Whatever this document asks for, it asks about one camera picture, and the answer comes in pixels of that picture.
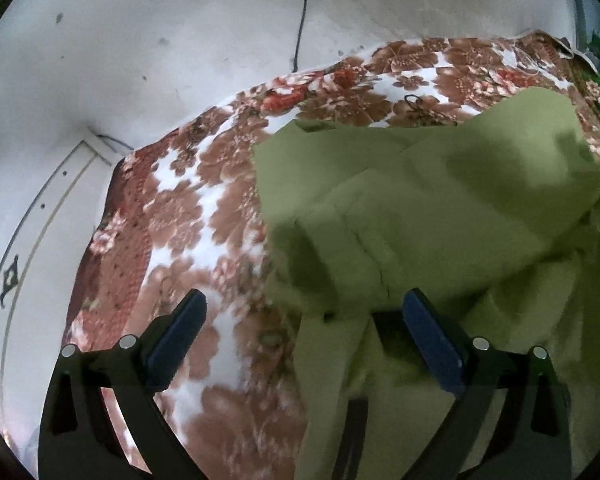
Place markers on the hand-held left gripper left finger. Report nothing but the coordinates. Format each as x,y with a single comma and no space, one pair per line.
175,340

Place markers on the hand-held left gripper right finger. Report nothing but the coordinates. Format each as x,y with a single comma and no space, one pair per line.
432,345

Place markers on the green hooded jacket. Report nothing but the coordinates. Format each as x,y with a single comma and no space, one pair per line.
430,185

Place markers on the floral blanket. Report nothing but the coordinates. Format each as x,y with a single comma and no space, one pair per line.
190,210

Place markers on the white headboard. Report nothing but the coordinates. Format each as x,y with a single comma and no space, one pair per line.
45,240

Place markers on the grey metal bed frame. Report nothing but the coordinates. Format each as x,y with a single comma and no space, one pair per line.
578,10

